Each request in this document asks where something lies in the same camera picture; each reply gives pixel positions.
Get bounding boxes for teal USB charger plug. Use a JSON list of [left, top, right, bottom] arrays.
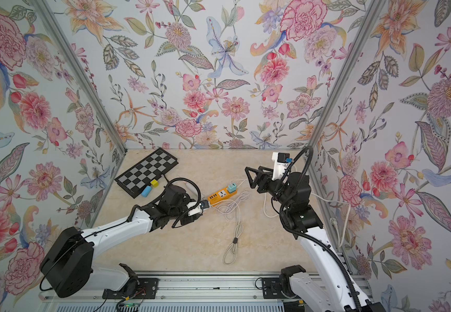
[[227, 183, 237, 194]]

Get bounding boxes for orange power strip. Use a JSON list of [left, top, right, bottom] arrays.
[[207, 187, 237, 205]]

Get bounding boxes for pinkish white USB cable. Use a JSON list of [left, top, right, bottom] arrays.
[[213, 190, 251, 220]]

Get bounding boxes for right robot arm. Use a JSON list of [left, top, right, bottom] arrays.
[[245, 146, 385, 311]]

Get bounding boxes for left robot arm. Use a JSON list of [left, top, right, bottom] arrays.
[[40, 178, 211, 298]]

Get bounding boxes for blue block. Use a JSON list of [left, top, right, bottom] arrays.
[[141, 185, 153, 198]]

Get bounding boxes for black white checkerboard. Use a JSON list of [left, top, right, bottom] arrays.
[[115, 148, 178, 198]]

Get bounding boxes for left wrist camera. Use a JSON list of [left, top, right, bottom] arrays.
[[187, 202, 203, 217]]

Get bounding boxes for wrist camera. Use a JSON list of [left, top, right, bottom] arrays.
[[272, 152, 292, 181], [187, 202, 203, 217]]

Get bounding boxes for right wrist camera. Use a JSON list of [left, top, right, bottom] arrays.
[[272, 152, 292, 181]]

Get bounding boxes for white power strip cord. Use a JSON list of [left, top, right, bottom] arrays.
[[262, 171, 351, 248]]

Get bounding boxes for aluminium front rail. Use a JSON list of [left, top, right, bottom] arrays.
[[39, 272, 339, 311]]

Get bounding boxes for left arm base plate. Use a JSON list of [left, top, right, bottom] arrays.
[[102, 278, 159, 300]]

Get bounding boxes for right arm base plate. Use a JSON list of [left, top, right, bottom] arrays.
[[255, 277, 302, 300]]

